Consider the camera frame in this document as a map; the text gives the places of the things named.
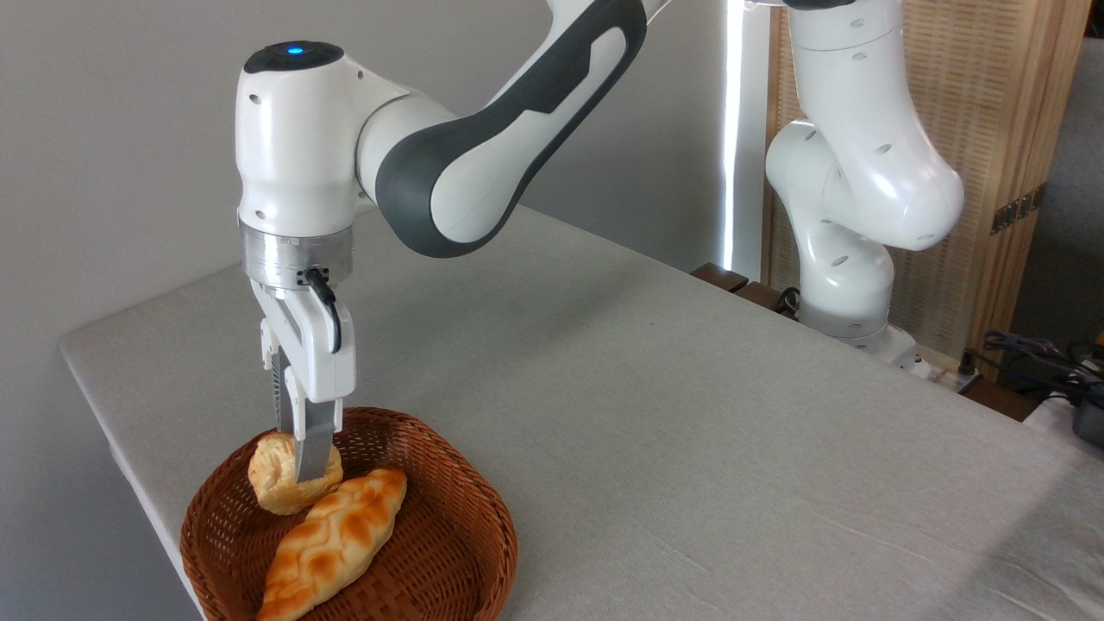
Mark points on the braided golden bread loaf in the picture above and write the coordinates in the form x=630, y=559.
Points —
x=336, y=543

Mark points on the round pale bread roll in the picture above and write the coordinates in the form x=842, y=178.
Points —
x=274, y=483

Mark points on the wooden folding screen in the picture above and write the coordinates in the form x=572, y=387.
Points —
x=992, y=86

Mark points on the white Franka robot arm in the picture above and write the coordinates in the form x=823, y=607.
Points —
x=293, y=155

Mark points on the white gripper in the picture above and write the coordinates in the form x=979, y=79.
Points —
x=323, y=362

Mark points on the dark wooden block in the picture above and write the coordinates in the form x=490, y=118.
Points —
x=720, y=276
x=763, y=297

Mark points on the brown wicker basket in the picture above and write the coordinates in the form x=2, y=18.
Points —
x=448, y=535

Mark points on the black plug on power strip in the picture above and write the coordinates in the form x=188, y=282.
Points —
x=968, y=366

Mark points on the dark metal screen hinge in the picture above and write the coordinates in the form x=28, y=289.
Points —
x=1018, y=209

